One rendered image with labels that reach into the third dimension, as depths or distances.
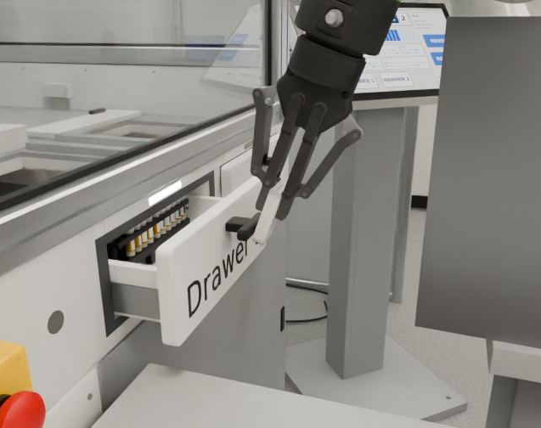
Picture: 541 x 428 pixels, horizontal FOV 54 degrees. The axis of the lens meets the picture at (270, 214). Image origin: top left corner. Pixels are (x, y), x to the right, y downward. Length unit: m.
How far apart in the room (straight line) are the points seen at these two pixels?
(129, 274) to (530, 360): 0.48
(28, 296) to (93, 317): 0.10
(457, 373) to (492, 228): 1.38
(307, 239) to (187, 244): 1.83
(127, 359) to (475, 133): 0.47
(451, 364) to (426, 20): 1.17
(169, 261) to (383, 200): 1.15
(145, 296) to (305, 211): 1.79
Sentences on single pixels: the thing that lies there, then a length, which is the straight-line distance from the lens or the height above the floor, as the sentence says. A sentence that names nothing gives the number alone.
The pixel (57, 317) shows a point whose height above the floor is 0.88.
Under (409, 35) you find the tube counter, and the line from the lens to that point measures 1.58.
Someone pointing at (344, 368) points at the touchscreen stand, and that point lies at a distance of 1.80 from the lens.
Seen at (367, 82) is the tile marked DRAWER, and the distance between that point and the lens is 1.39.
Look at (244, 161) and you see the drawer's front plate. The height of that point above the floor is 0.92.
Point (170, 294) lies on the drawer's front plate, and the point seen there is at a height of 0.88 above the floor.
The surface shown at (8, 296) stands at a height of 0.93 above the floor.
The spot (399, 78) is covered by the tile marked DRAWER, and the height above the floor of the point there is 1.01.
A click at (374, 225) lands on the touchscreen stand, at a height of 0.57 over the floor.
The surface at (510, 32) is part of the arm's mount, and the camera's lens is 0.63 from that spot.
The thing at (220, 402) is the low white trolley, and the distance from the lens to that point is 0.59.
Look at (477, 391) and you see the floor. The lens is 1.96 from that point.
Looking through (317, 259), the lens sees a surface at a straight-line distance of 2.39.
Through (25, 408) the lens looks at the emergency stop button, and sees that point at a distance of 0.41.
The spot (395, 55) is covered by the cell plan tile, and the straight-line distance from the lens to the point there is 1.50.
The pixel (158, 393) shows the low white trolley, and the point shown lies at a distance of 0.61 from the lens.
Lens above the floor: 1.13
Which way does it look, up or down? 19 degrees down
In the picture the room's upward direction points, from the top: straight up
